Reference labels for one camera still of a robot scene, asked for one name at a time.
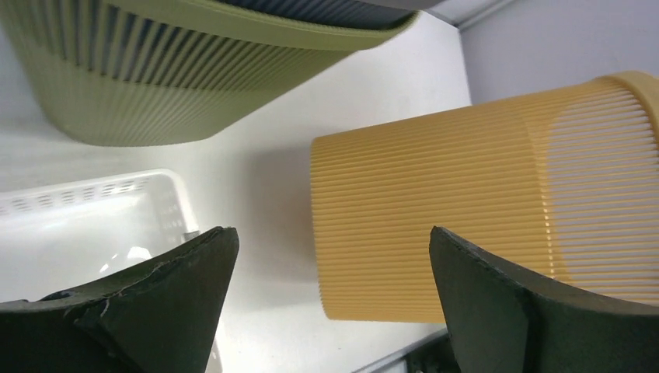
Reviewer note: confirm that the dark grey inner basket liner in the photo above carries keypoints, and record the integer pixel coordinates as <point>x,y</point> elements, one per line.
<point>339,13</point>

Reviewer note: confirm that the yellow ribbed basket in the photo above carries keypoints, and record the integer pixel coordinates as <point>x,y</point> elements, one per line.
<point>563,182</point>

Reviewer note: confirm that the olive green ribbed basket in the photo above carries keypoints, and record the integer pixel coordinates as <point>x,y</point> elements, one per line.
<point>144,73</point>

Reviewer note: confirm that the white perforated plastic tray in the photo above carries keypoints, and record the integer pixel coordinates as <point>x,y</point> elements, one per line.
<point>60,236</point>

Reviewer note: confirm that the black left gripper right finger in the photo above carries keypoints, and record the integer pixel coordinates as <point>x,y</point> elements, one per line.
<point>503,317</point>

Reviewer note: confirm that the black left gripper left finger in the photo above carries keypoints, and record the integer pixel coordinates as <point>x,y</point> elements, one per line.
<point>160,315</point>

